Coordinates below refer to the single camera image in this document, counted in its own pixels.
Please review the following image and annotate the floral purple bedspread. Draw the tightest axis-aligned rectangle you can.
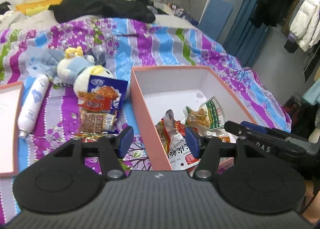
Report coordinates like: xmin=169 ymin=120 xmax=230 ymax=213
xmin=0 ymin=17 xmax=292 ymax=224

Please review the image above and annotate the blue white plush toy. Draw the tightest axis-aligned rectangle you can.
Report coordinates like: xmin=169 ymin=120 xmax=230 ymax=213
xmin=57 ymin=47 xmax=115 ymax=96

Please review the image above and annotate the white spray bottle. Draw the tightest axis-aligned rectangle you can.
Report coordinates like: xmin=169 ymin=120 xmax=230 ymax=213
xmin=17 ymin=74 xmax=49 ymax=139

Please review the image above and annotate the white puffer jacket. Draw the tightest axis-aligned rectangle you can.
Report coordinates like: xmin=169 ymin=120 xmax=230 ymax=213
xmin=284 ymin=0 xmax=319 ymax=54

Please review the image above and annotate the orange label meat snack pack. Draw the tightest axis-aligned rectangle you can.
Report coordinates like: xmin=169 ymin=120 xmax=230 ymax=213
xmin=78 ymin=92 xmax=120 ymax=134

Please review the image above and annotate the pink box lid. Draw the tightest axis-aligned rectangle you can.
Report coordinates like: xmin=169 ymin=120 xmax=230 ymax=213
xmin=0 ymin=81 xmax=24 ymax=177

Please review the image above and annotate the pink cardboard box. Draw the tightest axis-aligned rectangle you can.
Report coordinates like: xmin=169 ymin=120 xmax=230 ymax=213
xmin=130 ymin=66 xmax=256 ymax=170

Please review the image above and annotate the blue snack packet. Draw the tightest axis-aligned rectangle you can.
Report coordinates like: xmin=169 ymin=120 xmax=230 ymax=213
xmin=88 ymin=75 xmax=128 ymax=115

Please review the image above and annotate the black clothing pile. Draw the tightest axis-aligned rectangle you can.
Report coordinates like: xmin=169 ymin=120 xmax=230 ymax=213
xmin=48 ymin=0 xmax=156 ymax=23

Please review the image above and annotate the green white snack packet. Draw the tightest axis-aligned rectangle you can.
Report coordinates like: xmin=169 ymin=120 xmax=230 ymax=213
xmin=184 ymin=96 xmax=225 ymax=130

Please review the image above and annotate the white shrimp snack packet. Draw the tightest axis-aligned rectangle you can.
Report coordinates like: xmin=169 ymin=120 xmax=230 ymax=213
xmin=155 ymin=109 xmax=200 ymax=170

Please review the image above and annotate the blue hanging curtain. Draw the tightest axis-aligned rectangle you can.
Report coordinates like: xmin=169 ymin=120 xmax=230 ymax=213
xmin=223 ymin=0 xmax=268 ymax=67

